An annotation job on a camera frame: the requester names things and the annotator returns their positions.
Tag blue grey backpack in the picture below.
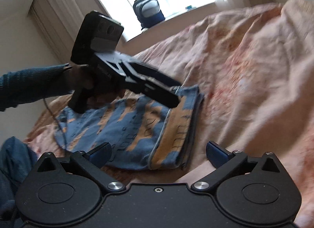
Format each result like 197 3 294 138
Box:
132 0 165 31

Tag thin black cable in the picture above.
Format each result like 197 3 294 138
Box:
43 97 68 150

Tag beige curtain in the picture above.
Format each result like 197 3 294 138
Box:
28 0 112 64

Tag blue denim clothing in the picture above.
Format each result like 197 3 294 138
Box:
0 136 38 228

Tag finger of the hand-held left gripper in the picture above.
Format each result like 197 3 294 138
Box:
133 80 181 109
127 62 182 88

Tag blue orange patterned pants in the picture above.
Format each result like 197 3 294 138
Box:
55 84 205 171

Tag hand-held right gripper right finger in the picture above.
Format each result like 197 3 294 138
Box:
192 141 282 193

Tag pink floral bed blanket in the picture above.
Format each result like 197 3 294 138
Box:
23 0 314 228

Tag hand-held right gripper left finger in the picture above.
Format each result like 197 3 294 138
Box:
37 142 124 193

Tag person's left hand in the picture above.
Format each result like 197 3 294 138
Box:
65 64 126 105

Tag person's left forearm blue sleeve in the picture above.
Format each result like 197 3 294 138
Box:
0 63 72 112

